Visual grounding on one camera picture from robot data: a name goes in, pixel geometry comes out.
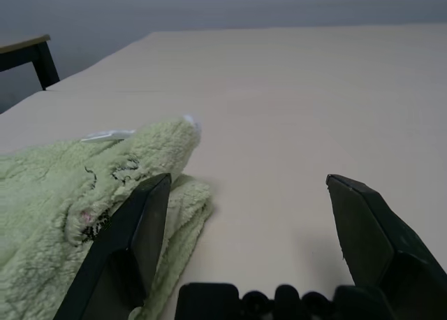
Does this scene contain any crumpled light green towel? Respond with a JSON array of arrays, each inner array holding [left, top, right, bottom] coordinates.
[[0, 114, 214, 320]]

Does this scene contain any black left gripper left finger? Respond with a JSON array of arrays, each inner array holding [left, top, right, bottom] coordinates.
[[52, 173, 173, 320]]

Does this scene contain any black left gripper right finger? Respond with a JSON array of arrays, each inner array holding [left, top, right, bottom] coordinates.
[[325, 174, 447, 320]]

